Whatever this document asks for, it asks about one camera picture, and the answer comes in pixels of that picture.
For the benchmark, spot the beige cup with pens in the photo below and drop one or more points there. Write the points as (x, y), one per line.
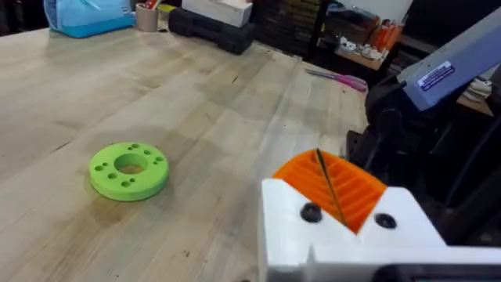
(146, 19)

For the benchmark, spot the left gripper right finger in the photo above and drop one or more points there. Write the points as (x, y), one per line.
(395, 231)

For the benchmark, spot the white box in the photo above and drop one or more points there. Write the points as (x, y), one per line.
(219, 9)

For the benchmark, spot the pink scissors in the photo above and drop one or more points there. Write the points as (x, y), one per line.
(344, 80)

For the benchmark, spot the green disc with holes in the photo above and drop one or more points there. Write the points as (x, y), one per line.
(117, 186)

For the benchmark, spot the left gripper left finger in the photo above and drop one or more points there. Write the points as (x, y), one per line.
(285, 223)

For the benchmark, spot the black tool case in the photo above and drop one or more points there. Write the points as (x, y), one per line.
(211, 33)

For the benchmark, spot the orange bottles heap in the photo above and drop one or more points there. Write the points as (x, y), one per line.
(385, 35)

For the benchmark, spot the wooden side shelf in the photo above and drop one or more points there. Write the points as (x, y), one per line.
(364, 58)

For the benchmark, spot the light blue bag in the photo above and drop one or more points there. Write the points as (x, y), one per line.
(90, 15)

